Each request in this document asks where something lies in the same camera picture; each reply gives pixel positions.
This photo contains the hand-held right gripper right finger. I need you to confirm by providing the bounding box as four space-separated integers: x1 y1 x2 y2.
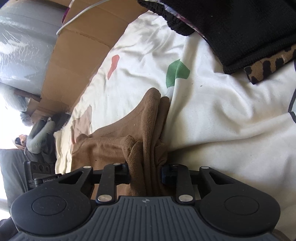
161 163 236 205

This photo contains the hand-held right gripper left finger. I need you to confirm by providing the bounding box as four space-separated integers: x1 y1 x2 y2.
55 162 130 205

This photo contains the brown printed t-shirt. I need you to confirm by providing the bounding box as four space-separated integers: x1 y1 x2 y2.
70 88 176 202

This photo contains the black knit garment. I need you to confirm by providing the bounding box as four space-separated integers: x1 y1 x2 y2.
137 0 296 75

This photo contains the dark grey blanket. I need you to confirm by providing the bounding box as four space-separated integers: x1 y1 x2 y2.
0 148 30 209

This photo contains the grey neck pillow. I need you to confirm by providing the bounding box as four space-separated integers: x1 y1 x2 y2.
25 117 56 154

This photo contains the small plush toy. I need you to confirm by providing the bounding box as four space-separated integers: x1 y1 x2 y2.
15 134 28 150

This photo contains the cream bear print bed sheet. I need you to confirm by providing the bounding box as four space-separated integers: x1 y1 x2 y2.
54 9 296 192

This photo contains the flattened cardboard sheet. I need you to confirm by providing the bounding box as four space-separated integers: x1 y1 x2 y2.
25 0 148 123

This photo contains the leopard print garment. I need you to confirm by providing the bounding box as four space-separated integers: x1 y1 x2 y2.
244 45 296 85

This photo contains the white cable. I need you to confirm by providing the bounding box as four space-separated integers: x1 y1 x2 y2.
56 0 109 36

